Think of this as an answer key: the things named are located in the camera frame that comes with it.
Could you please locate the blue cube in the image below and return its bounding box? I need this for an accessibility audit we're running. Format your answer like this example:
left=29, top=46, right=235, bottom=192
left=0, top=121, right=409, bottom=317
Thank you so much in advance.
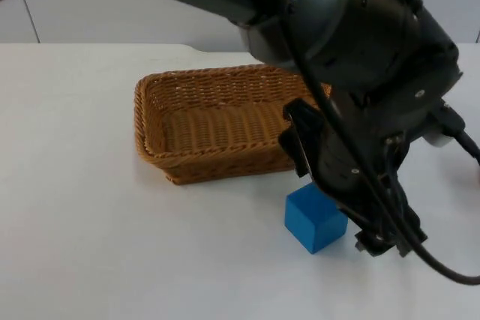
left=284, top=184, right=349, bottom=254

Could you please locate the brown wicker basket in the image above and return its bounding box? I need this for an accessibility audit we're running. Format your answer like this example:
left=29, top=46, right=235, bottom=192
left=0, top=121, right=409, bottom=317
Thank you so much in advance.
left=133, top=64, right=333, bottom=186

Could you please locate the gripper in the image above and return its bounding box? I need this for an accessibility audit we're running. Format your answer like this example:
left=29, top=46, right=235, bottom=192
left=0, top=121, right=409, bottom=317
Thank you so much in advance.
left=310, top=124, right=429, bottom=259

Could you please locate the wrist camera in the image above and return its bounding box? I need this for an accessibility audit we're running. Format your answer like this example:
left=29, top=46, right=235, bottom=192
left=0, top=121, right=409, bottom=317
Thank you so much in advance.
left=279, top=97, right=453, bottom=179

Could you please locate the black cable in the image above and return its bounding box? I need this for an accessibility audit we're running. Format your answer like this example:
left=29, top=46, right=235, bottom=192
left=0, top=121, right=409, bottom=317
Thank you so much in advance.
left=436, top=100, right=480, bottom=166
left=281, top=0, right=480, bottom=286

